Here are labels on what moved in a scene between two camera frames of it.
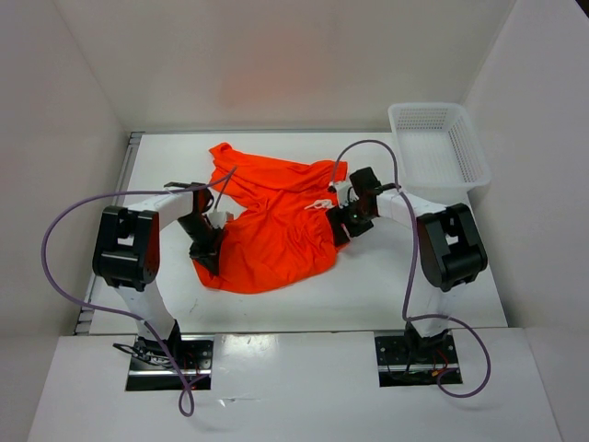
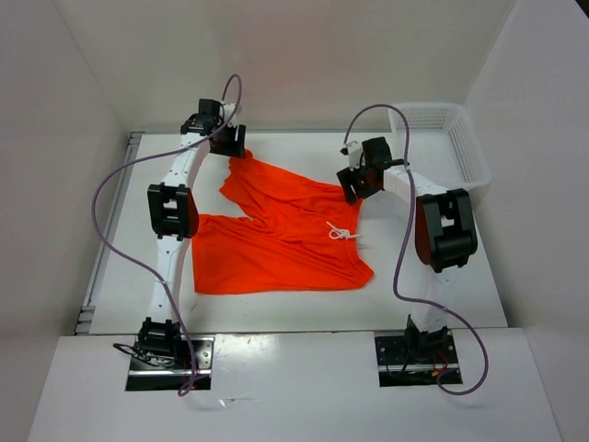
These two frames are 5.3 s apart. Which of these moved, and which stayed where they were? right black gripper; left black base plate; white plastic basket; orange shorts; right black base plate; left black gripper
Moved: orange shorts; right black gripper; left black gripper
Stayed: left black base plate; white plastic basket; right black base plate
